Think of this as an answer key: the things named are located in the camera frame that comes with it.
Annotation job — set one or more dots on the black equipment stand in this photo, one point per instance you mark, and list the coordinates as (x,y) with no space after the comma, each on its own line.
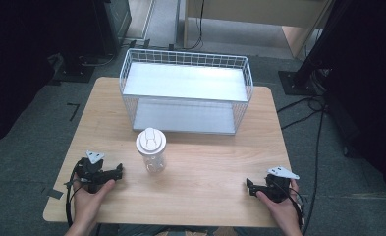
(102,29)

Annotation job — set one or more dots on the black metal stand base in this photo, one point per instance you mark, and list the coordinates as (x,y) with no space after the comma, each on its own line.
(298,82)

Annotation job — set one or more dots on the person's left hand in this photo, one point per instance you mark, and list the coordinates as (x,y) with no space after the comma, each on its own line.
(87,205)

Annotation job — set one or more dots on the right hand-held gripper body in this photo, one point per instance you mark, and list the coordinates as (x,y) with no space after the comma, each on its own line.
(275,188)

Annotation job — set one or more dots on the clear bottle with white lid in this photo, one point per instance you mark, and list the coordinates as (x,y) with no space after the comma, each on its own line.
(151,147)

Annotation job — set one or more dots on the light wooden desk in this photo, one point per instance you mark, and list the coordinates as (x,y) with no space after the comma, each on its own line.
(246,13)

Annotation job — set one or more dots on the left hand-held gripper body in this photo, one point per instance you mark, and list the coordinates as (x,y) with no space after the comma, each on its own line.
(92,170)

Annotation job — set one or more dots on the person's right hand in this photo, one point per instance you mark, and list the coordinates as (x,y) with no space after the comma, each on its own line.
(284,211)

